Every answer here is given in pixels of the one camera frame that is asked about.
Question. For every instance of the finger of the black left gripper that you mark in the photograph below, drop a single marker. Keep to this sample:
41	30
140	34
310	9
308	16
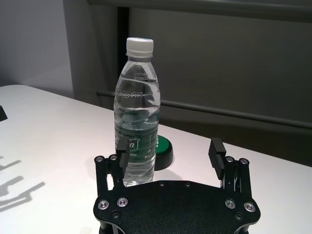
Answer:
2	114

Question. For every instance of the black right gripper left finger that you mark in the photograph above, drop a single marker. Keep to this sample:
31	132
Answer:
122	156

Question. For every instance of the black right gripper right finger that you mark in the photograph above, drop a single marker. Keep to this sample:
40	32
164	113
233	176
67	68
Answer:
219	158

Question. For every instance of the clear water bottle green label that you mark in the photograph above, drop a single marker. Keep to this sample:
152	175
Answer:
136	109

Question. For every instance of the green button black base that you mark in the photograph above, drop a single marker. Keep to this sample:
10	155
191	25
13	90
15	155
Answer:
164	151

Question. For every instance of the grey horizontal rail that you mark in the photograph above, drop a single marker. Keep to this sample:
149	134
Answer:
219	113

